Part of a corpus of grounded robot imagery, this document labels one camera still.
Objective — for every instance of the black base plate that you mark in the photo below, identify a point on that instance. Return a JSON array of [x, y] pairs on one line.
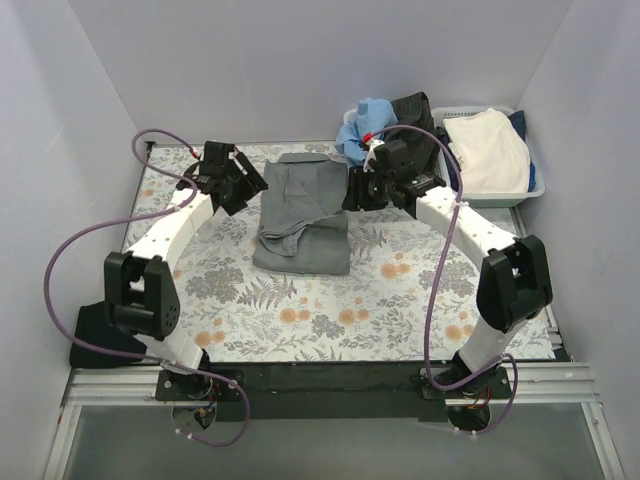
[[353, 390]]

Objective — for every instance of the aluminium frame rail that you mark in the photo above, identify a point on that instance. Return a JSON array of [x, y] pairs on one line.
[[538, 383]]

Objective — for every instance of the grey long sleeve shirt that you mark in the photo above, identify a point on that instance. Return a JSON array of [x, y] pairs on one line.
[[302, 227]]

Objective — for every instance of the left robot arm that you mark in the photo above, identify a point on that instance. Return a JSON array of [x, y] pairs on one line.
[[140, 295]]

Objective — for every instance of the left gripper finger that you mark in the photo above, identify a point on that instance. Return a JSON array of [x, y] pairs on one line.
[[254, 182], [232, 203]]

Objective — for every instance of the cream white folded shirt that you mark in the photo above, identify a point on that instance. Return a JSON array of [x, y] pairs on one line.
[[492, 155]]

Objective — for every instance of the light blue shirt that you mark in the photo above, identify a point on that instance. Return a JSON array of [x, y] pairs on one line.
[[370, 116]]

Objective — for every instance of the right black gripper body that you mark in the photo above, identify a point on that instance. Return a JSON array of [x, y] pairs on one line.
[[362, 189]]

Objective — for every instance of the navy blue folded garment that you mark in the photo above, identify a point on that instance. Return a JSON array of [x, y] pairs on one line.
[[522, 130]]

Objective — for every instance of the black folded shirt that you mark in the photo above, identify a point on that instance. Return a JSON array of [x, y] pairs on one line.
[[94, 327]]

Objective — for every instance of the dark striped shirt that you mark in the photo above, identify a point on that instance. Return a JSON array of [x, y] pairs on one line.
[[415, 110]]

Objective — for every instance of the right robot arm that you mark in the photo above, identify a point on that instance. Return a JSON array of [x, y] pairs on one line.
[[514, 281]]

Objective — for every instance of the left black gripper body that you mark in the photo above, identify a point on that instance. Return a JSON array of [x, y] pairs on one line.
[[245, 176]]

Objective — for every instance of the left white plastic basket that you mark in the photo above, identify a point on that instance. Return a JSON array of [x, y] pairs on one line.
[[347, 117]]

